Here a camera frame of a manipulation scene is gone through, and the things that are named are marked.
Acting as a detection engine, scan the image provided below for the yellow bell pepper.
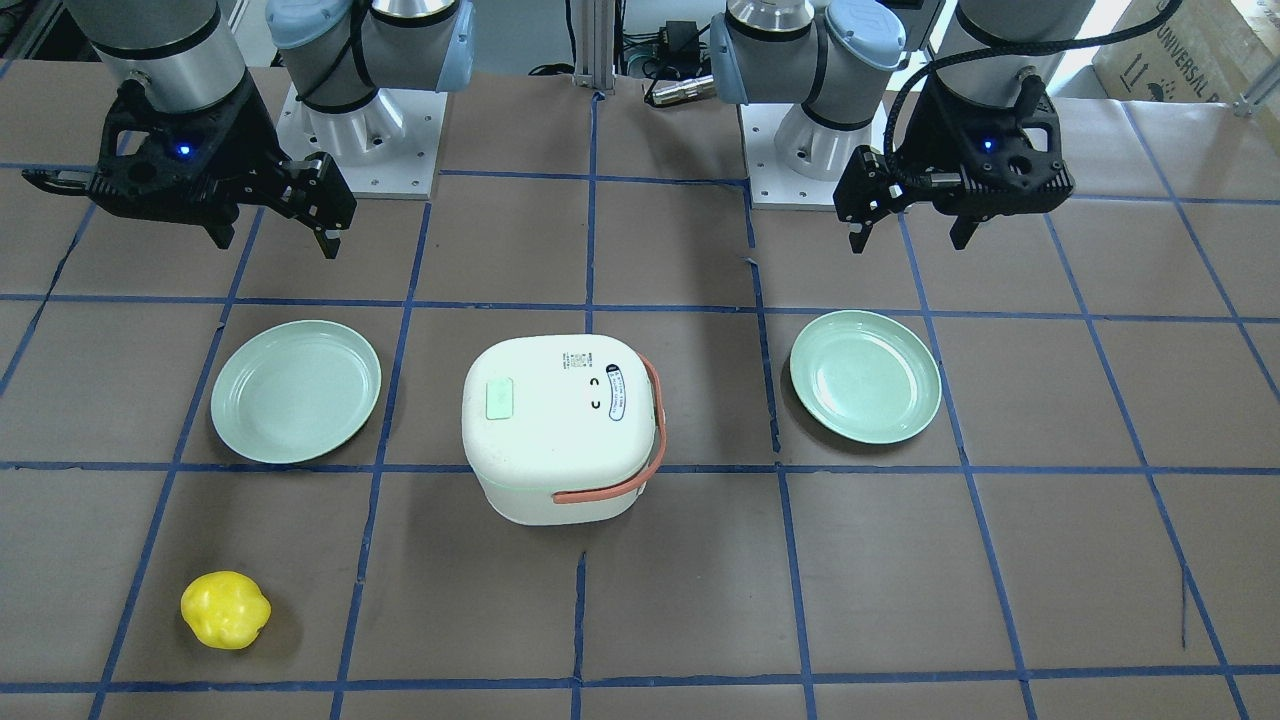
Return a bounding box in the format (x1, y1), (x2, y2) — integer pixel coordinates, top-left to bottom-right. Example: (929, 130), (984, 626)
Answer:
(179, 570), (273, 651)

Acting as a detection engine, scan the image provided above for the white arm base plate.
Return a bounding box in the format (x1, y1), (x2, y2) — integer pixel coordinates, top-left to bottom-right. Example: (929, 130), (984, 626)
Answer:
(739, 102), (887, 211)
(276, 87), (451, 201)

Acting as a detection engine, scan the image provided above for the black power adapter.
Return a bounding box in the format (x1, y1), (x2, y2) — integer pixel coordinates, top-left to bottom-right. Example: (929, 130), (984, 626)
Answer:
(659, 20), (701, 61)

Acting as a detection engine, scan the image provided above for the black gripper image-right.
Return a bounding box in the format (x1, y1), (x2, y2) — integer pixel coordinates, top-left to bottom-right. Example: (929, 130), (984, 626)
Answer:
(835, 76), (1075, 254)

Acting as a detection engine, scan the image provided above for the black braided cable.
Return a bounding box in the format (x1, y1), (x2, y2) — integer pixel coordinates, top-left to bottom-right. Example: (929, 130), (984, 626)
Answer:
(884, 0), (1184, 197)

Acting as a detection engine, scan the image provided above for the light green plate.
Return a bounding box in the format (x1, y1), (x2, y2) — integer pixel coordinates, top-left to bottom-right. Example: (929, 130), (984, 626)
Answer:
(210, 320), (381, 465)
(788, 310), (942, 445)

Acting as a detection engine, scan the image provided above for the aluminium frame post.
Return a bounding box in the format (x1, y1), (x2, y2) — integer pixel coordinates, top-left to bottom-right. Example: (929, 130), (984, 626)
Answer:
(570, 1), (620, 96)

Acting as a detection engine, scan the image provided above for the cardboard box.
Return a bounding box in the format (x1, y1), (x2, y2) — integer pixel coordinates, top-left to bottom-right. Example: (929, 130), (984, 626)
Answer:
(1092, 1), (1279, 102)

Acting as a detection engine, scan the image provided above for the silver metal cylinder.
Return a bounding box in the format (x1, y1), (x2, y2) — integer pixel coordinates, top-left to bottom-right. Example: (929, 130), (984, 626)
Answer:
(644, 76), (717, 109)

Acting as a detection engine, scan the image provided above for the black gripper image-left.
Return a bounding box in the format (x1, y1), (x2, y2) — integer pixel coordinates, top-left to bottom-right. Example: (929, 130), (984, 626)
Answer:
(22, 74), (357, 260)

